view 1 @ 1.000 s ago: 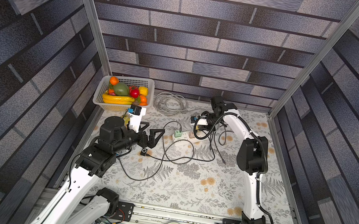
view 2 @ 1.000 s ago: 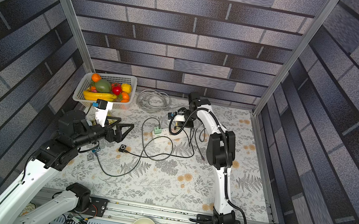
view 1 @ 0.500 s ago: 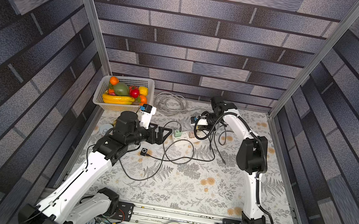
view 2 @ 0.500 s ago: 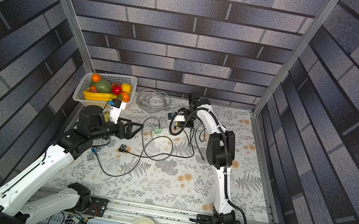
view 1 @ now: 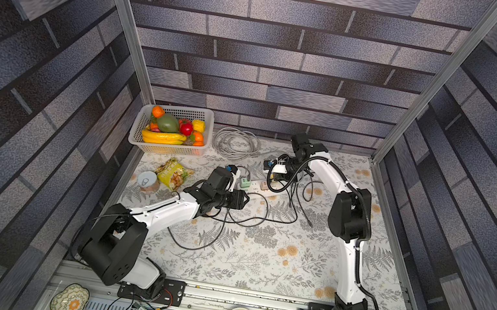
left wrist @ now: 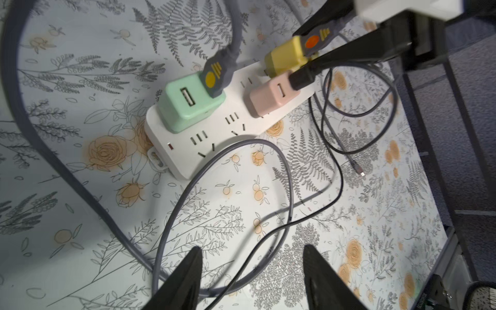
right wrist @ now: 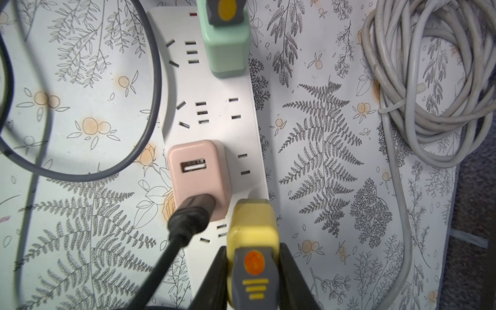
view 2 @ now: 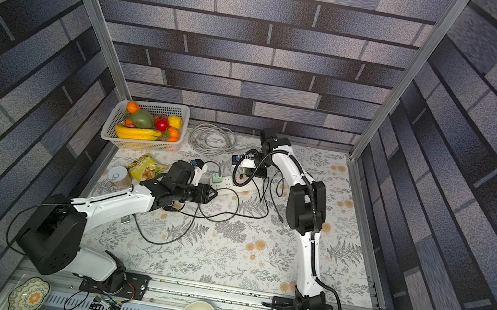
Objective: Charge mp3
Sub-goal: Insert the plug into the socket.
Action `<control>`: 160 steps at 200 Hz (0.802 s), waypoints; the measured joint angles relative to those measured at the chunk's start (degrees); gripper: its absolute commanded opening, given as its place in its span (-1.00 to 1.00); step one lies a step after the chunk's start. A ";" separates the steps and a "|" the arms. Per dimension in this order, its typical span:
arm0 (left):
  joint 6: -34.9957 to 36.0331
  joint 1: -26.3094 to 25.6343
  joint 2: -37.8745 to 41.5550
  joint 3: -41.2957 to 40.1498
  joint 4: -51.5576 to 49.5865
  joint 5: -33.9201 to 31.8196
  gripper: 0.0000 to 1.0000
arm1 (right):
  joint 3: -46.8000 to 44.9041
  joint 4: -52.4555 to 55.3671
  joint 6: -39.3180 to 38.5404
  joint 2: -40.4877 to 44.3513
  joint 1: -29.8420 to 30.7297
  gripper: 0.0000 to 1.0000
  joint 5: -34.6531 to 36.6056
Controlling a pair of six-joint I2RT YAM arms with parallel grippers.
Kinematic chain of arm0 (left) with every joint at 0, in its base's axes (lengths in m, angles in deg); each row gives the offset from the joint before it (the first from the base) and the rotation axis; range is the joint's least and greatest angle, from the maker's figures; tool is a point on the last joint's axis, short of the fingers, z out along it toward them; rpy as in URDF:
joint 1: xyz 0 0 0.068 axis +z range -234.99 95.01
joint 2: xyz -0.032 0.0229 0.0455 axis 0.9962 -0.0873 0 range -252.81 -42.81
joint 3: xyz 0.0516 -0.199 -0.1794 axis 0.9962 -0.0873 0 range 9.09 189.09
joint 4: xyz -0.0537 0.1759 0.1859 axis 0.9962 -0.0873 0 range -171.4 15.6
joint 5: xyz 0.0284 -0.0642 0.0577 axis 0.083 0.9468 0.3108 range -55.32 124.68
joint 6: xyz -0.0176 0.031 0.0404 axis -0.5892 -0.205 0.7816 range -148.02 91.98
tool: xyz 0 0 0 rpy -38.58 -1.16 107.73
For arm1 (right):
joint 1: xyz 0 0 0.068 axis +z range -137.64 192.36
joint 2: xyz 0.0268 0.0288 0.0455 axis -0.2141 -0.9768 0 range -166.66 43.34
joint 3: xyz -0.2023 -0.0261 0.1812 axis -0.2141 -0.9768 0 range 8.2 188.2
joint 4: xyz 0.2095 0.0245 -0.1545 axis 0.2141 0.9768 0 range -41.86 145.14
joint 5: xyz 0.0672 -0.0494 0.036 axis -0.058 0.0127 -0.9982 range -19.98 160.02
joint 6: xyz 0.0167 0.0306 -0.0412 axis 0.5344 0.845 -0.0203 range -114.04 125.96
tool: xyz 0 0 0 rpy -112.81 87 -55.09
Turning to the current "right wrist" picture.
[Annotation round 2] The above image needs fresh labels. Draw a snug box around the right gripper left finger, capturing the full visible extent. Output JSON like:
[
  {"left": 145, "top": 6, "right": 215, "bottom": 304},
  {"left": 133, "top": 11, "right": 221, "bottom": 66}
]
[{"left": 189, "top": 246, "right": 228, "bottom": 310}]

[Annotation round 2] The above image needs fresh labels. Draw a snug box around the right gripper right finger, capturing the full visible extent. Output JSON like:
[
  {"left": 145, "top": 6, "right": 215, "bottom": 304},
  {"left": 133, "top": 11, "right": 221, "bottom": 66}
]
[{"left": 278, "top": 243, "right": 320, "bottom": 310}]

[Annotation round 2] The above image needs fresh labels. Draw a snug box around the black charging cable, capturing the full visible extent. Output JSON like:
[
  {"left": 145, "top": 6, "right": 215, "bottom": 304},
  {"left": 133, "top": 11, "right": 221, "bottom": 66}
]
[
  {"left": 123, "top": 193, "right": 218, "bottom": 310},
  {"left": 0, "top": 0, "right": 164, "bottom": 183},
  {"left": 231, "top": 246, "right": 282, "bottom": 310}
]

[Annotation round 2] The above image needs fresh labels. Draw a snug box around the yellow charger plug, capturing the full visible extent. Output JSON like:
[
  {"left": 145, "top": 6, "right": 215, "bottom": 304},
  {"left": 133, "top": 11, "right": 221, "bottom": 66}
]
[{"left": 227, "top": 199, "right": 280, "bottom": 309}]

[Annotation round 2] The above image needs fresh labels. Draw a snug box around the pink charger plug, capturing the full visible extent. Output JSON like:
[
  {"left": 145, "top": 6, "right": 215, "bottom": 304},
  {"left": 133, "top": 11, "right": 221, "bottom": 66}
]
[{"left": 167, "top": 139, "right": 232, "bottom": 222}]

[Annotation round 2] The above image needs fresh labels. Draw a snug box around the green charger plug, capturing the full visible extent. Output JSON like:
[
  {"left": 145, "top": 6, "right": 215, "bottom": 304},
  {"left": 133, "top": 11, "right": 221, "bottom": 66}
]
[{"left": 197, "top": 1, "right": 251, "bottom": 78}]

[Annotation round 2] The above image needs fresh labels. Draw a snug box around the white power strip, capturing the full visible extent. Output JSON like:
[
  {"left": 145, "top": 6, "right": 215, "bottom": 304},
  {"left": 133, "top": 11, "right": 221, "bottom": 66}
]
[{"left": 148, "top": 6, "right": 268, "bottom": 293}]

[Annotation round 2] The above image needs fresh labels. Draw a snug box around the coiled grey cable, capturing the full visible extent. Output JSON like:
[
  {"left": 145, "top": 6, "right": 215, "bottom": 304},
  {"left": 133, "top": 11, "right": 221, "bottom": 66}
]
[{"left": 361, "top": 0, "right": 496, "bottom": 310}]

